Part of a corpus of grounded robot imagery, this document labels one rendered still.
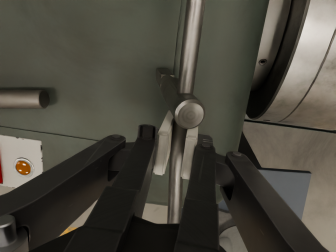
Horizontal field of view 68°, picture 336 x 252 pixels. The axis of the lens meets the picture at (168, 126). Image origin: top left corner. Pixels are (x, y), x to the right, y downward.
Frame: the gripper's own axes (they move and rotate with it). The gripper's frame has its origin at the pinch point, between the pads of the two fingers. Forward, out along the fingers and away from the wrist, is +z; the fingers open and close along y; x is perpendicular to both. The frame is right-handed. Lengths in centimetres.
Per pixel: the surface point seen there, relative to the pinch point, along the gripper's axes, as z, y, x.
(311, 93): 13.7, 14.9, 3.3
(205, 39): 9.2, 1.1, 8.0
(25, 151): 9.1, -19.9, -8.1
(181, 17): 9.2, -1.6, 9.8
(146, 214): 135, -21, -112
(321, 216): 135, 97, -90
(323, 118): 17.0, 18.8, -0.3
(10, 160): 9.1, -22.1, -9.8
